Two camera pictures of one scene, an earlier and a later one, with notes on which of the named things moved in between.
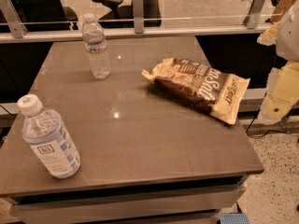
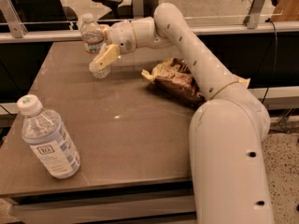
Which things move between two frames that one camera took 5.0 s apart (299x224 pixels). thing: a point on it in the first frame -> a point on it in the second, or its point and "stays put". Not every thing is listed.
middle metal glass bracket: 138,11 stays put
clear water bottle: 96,47 stays put
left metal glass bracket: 11,16 stays put
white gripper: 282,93 -> 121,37
